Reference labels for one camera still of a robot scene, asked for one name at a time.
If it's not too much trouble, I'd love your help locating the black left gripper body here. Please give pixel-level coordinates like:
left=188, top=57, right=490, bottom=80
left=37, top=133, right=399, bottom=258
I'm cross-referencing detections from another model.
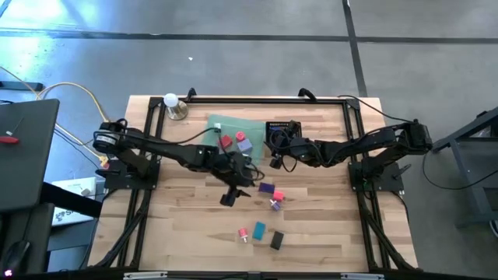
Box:
left=212, top=150, right=260, bottom=190

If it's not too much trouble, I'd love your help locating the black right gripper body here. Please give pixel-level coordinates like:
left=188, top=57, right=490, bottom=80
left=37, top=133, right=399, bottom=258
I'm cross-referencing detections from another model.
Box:
left=269, top=133, right=313, bottom=166

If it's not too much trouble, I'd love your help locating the lavender wall charger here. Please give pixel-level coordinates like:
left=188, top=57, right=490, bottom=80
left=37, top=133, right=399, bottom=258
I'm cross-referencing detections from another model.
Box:
left=236, top=138, right=254, bottom=156

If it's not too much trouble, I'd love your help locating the teal plastic box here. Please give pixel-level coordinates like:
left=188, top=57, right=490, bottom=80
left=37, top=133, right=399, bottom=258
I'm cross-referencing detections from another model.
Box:
left=252, top=221, right=267, bottom=241

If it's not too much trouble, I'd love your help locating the black plastic box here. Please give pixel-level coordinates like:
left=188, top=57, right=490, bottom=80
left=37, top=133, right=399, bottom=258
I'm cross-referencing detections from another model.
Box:
left=269, top=230, right=285, bottom=250

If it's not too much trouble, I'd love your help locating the black slotted plastic basket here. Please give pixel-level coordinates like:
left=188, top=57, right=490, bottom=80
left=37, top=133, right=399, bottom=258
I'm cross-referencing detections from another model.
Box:
left=265, top=120, right=303, bottom=143

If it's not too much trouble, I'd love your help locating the teal translucent plastic bin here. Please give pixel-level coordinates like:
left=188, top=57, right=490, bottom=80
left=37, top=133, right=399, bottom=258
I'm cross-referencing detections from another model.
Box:
left=205, top=113, right=268, bottom=166

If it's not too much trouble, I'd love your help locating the white bulb on brass base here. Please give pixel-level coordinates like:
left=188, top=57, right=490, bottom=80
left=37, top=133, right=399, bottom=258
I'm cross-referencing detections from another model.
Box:
left=163, top=92, right=190, bottom=121

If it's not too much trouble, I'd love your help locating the black metal side table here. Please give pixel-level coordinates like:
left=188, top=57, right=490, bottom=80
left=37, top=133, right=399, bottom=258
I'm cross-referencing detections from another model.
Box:
left=430, top=105, right=498, bottom=229

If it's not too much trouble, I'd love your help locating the black desk beam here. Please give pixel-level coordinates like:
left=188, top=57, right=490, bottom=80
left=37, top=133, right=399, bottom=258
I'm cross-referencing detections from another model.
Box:
left=40, top=181, right=103, bottom=219

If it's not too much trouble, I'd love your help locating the white cardboard box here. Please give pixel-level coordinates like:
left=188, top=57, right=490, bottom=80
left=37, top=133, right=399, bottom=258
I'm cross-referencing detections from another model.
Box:
left=51, top=177, right=98, bottom=199

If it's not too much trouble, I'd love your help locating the white printed sheet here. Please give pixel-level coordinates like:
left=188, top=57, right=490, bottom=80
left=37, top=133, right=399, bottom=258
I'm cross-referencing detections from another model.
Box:
left=51, top=205, right=96, bottom=227

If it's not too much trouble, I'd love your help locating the dark side desk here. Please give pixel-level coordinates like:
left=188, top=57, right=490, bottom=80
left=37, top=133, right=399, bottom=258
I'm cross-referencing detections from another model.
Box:
left=0, top=98, right=61, bottom=213

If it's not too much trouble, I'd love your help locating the black computer mouse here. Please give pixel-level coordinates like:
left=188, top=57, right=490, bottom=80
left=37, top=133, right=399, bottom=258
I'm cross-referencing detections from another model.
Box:
left=2, top=239, right=31, bottom=273

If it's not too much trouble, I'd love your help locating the black floor bar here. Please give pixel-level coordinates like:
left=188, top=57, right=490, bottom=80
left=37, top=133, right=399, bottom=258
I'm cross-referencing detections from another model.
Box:
left=0, top=80, right=44, bottom=91

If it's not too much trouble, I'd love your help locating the black aluminium table frame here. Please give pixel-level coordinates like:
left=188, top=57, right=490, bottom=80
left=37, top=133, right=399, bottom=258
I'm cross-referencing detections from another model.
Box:
left=87, top=95, right=419, bottom=273

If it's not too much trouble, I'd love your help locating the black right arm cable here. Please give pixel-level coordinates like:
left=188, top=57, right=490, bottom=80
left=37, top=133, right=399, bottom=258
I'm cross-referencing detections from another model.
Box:
left=337, top=94, right=416, bottom=125

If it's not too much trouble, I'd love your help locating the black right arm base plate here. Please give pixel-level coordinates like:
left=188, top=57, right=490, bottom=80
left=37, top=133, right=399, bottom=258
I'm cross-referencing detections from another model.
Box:
left=348, top=161, right=405, bottom=192

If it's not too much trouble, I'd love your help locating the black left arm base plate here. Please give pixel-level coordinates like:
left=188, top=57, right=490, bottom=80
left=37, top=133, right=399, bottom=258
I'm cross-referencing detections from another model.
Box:
left=96, top=158, right=161, bottom=191

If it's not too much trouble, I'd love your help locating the grey aluminium edge bracket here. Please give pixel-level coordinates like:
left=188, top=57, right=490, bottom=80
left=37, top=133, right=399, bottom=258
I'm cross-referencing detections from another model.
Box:
left=340, top=271, right=385, bottom=280
left=123, top=271, right=168, bottom=280

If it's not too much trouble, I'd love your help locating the black floor cable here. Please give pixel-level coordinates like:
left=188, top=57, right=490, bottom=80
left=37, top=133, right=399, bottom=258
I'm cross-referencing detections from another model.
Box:
left=420, top=149, right=498, bottom=194

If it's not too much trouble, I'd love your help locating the yellow cable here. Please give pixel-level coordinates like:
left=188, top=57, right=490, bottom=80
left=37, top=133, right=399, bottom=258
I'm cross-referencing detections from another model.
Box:
left=0, top=65, right=112, bottom=168

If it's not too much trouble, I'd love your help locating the red handled screwdriver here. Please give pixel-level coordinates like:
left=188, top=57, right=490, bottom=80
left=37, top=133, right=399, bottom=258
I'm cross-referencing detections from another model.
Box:
left=0, top=115, right=25, bottom=146

